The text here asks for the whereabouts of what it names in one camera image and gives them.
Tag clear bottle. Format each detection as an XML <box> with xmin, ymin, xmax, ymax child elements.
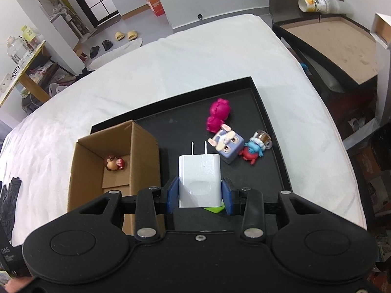
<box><xmin>8</xmin><ymin>37</ymin><xmax>25</xmax><ymax>64</ymax></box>

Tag bunny cube toy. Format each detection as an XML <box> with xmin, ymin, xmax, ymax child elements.
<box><xmin>208</xmin><ymin>124</ymin><xmax>245</xmax><ymax>164</ymax></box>

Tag black tray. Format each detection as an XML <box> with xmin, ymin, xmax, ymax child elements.
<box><xmin>91</xmin><ymin>76</ymin><xmax>293</xmax><ymax>232</ymax></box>

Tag dark cloth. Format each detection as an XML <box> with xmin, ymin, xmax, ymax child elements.
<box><xmin>0</xmin><ymin>176</ymin><xmax>22</xmax><ymax>245</ymax></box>

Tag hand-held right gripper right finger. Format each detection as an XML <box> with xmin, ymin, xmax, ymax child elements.
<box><xmin>222</xmin><ymin>177</ymin><xmax>325</xmax><ymax>241</ymax></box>

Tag white wall charger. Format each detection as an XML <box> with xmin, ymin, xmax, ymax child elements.
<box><xmin>178</xmin><ymin>142</ymin><xmax>222</xmax><ymax>209</ymax></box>

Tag white rack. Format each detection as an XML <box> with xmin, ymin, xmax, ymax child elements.
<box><xmin>50</xmin><ymin>4</ymin><xmax>92</xmax><ymax>40</ymax></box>

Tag yellow lid jar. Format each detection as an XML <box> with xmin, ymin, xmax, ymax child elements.
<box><xmin>21</xmin><ymin>26</ymin><xmax>39</xmax><ymax>45</ymax></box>

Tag brown hair doll figure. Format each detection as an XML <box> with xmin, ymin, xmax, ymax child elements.
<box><xmin>105</xmin><ymin>155</ymin><xmax>126</xmax><ymax>171</ymax></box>

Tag brown top side table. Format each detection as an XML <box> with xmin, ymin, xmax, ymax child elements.
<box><xmin>272</xmin><ymin>14</ymin><xmax>379</xmax><ymax>141</ymax></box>

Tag red crab toy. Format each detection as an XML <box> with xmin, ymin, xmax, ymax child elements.
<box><xmin>239</xmin><ymin>140</ymin><xmax>266</xmax><ymax>166</ymax></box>

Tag brown cardboard box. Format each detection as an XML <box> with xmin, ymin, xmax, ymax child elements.
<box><xmin>67</xmin><ymin>120</ymin><xmax>161</xmax><ymax>235</ymax></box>

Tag pink toy figure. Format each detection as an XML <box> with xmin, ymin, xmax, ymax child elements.
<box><xmin>206</xmin><ymin>98</ymin><xmax>231</xmax><ymax>133</ymax></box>

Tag wooden table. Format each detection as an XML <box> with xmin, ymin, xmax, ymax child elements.
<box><xmin>0</xmin><ymin>41</ymin><xmax>58</xmax><ymax>107</ymax></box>

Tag white floor mat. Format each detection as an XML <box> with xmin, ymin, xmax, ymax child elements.
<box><xmin>87</xmin><ymin>38</ymin><xmax>143</xmax><ymax>69</ymax></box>

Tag white plastic bag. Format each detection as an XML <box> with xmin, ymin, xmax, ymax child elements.
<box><xmin>49</xmin><ymin>82</ymin><xmax>66</xmax><ymax>98</ymax></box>

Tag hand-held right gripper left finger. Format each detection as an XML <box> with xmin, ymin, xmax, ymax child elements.
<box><xmin>76</xmin><ymin>176</ymin><xmax>179</xmax><ymax>241</ymax></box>

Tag white paper cup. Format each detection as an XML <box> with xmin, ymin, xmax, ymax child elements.
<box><xmin>298</xmin><ymin>0</ymin><xmax>355</xmax><ymax>15</ymax></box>

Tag small perfume bottle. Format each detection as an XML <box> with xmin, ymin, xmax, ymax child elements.
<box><xmin>253</xmin><ymin>130</ymin><xmax>273</xmax><ymax>149</ymax></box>

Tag brown cardboard piece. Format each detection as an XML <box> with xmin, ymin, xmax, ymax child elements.
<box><xmin>371</xmin><ymin>12</ymin><xmax>391</xmax><ymax>49</ymax></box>

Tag person's left hand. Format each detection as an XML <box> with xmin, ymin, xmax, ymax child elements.
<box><xmin>5</xmin><ymin>277</ymin><xmax>35</xmax><ymax>293</ymax></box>

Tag orange box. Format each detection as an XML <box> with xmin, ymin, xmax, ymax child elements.
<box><xmin>147</xmin><ymin>0</ymin><xmax>165</xmax><ymax>17</ymax></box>

